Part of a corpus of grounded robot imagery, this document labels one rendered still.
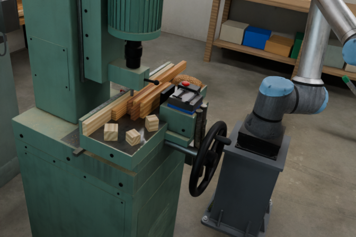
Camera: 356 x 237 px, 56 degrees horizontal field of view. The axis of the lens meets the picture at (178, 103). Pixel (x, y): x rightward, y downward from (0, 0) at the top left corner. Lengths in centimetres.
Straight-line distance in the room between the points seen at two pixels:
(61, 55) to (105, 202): 55
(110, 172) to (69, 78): 37
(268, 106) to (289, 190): 96
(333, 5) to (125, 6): 79
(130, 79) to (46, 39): 33
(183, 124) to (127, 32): 37
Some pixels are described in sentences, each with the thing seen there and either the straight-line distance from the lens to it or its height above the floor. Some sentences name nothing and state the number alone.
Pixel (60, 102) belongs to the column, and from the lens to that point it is 137.
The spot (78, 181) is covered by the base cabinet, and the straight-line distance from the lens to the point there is 134.
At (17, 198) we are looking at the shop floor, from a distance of 226.
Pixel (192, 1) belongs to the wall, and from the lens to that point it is 459.
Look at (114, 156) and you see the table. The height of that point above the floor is 87.
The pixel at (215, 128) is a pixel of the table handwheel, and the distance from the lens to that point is 113.
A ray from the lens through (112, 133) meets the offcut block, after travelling 110.
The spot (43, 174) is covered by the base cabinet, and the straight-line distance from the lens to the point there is 149.
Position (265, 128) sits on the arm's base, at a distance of 168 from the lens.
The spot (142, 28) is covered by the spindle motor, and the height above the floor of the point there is 124.
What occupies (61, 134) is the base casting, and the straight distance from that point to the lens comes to 133.
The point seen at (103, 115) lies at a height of 94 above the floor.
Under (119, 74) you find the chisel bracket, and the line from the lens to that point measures 121.
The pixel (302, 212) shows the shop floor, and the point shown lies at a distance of 236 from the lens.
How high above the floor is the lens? 158
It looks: 31 degrees down
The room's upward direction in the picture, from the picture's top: 7 degrees clockwise
